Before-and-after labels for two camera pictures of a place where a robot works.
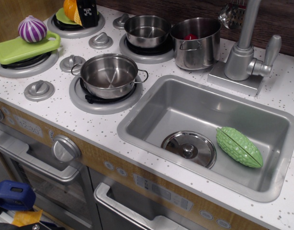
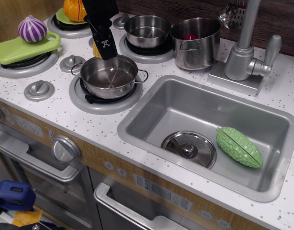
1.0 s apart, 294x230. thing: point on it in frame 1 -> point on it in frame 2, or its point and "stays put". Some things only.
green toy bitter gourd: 239,147 stays put
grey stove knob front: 39,91 stays put
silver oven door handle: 9,147 stays put
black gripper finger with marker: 88,14 -> 106,44
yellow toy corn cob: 76,17 -> 96,51
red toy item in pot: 190,36 stays put
